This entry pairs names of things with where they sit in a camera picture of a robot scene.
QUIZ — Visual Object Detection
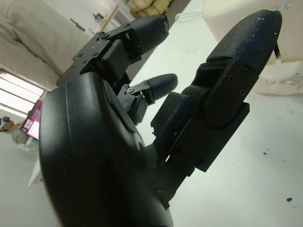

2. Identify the seated person in background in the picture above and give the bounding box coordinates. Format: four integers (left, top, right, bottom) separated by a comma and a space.
0, 115, 27, 145

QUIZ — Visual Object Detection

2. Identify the bright window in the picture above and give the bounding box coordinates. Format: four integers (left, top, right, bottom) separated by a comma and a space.
0, 68, 45, 116

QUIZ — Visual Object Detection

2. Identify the magenta box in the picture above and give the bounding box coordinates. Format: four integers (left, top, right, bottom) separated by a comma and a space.
20, 99, 43, 140

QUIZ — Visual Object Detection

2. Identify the white toaster power cable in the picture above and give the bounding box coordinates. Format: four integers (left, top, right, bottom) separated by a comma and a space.
175, 10, 206, 23

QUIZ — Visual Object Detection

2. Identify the beige padded cushion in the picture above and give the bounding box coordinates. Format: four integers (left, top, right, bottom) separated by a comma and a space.
0, 0, 133, 76

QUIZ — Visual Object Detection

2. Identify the cream two-slot toaster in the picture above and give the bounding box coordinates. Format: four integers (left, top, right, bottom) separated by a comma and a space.
202, 0, 303, 95

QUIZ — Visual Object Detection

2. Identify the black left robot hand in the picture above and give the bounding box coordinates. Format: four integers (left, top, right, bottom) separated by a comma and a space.
39, 2, 284, 227

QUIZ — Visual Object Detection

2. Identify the stack of cardboard boxes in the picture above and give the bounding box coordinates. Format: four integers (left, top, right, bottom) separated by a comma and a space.
126, 0, 187, 14

